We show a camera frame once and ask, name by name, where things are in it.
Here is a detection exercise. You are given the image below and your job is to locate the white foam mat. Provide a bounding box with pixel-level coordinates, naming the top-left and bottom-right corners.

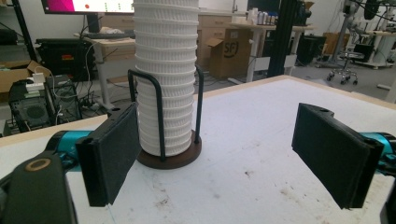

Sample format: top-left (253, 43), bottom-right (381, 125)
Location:
top-left (0, 77), bottom-right (396, 224)

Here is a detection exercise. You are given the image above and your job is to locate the computer monitor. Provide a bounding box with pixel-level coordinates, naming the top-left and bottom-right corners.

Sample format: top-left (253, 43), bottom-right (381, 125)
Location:
top-left (40, 0), bottom-right (135, 34)

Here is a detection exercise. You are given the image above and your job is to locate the black frame post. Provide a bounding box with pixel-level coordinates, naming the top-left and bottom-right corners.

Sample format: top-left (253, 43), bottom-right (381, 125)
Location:
top-left (11, 0), bottom-right (39, 63)
top-left (266, 0), bottom-right (301, 78)

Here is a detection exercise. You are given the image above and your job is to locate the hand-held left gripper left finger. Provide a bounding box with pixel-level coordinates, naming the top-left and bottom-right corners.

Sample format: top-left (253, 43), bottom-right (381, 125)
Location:
top-left (75, 102), bottom-right (143, 208)

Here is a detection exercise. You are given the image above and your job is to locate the black wire cup holder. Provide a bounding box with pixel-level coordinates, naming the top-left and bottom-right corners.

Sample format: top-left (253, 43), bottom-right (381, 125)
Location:
top-left (127, 64), bottom-right (205, 171)

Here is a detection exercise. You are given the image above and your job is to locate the white power strip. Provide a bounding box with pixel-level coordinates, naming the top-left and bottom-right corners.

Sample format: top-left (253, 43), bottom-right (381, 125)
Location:
top-left (26, 73), bottom-right (46, 92)

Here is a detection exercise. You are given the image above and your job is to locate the chrome stool on casters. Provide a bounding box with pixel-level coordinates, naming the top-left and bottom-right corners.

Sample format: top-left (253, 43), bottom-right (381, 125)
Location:
top-left (326, 50), bottom-right (365, 86)

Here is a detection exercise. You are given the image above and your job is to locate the black computer tower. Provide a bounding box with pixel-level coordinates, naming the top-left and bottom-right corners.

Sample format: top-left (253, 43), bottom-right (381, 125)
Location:
top-left (46, 74), bottom-right (83, 122)
top-left (8, 79), bottom-right (52, 133)

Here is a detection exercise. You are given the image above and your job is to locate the black equipment case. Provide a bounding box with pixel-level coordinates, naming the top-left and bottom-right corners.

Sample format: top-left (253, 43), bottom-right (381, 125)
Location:
top-left (35, 37), bottom-right (96, 82)

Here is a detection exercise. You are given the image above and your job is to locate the black keyboard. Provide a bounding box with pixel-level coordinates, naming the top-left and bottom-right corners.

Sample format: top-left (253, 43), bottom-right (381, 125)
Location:
top-left (78, 31), bottom-right (136, 40)

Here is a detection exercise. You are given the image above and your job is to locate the plain cardboard box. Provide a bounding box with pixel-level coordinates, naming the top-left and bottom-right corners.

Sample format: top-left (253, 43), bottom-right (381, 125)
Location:
top-left (0, 60), bottom-right (52, 94)

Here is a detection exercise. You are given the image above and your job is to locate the stack of white paper cups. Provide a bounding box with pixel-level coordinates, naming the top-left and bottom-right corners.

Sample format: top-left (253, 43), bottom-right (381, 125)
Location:
top-left (133, 0), bottom-right (200, 157)

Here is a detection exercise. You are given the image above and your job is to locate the wooden desk with white leg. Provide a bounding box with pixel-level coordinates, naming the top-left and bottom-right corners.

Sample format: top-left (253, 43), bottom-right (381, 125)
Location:
top-left (74, 29), bottom-right (137, 110)

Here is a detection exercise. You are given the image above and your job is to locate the printed cardboard box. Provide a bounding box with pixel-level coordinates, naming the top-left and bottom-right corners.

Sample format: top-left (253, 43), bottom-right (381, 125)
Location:
top-left (205, 28), bottom-right (255, 79)

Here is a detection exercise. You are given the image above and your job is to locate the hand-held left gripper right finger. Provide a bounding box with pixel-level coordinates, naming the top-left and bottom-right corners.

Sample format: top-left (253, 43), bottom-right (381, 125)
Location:
top-left (291, 102), bottom-right (385, 210)

